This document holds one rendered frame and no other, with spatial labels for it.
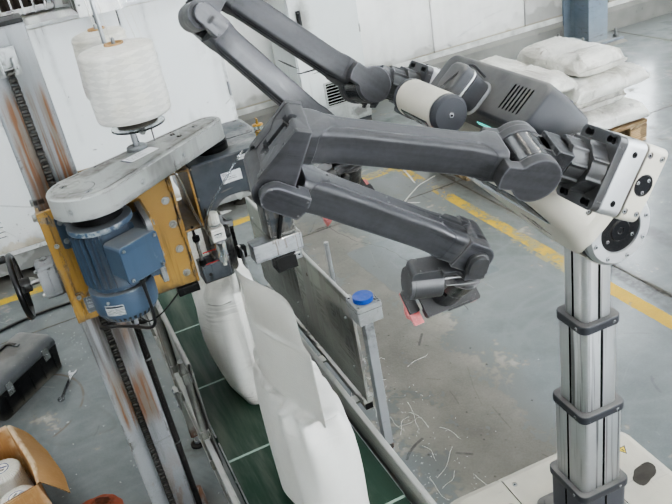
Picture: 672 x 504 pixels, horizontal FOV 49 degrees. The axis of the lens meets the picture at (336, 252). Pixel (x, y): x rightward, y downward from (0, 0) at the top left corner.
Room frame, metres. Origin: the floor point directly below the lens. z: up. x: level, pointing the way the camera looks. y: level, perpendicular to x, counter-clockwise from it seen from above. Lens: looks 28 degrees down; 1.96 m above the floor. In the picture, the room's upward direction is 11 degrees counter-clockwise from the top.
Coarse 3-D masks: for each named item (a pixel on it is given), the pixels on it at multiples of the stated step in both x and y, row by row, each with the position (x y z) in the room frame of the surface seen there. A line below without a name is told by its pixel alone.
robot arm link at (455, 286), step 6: (450, 276) 1.04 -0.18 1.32; (456, 276) 1.04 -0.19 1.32; (450, 282) 1.04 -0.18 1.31; (456, 282) 1.04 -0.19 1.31; (462, 282) 1.04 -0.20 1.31; (468, 282) 1.04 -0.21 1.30; (474, 282) 1.04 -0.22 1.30; (444, 288) 1.04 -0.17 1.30; (450, 288) 1.05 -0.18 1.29; (456, 288) 1.04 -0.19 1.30; (462, 288) 1.03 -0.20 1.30; (468, 288) 1.03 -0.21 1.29; (450, 294) 1.06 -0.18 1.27; (456, 294) 1.05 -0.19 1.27; (462, 294) 1.05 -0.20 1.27
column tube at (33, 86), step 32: (0, 32) 1.71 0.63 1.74; (32, 64) 1.72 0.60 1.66; (0, 96) 1.69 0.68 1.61; (32, 96) 1.71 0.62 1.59; (32, 160) 1.70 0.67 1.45; (64, 160) 1.72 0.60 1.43; (32, 192) 1.69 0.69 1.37; (96, 320) 1.70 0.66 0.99; (96, 352) 1.69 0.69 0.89; (128, 352) 1.71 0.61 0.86; (128, 384) 1.70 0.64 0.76; (128, 416) 1.69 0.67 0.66; (160, 416) 1.72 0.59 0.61; (160, 448) 1.71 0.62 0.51; (160, 480) 1.70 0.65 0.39
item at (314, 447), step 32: (256, 288) 1.64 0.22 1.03; (256, 320) 1.67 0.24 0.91; (288, 320) 1.54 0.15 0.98; (256, 352) 1.52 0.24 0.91; (288, 352) 1.36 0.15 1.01; (256, 384) 1.59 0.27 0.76; (288, 384) 1.38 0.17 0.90; (320, 384) 1.45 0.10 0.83; (288, 416) 1.38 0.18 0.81; (320, 416) 1.29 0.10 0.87; (288, 448) 1.37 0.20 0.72; (320, 448) 1.32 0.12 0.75; (352, 448) 1.34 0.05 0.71; (288, 480) 1.43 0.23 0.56; (320, 480) 1.31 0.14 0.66; (352, 480) 1.33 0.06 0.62
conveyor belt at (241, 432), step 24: (168, 312) 2.71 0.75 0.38; (192, 312) 2.68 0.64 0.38; (192, 336) 2.49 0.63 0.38; (192, 360) 2.32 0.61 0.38; (216, 384) 2.14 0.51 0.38; (216, 408) 2.01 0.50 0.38; (240, 408) 1.99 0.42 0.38; (216, 432) 1.89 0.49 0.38; (240, 432) 1.87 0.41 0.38; (264, 432) 1.84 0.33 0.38; (240, 456) 1.75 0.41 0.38; (264, 456) 1.73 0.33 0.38; (240, 480) 1.65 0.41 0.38; (264, 480) 1.63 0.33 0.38; (384, 480) 1.55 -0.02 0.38
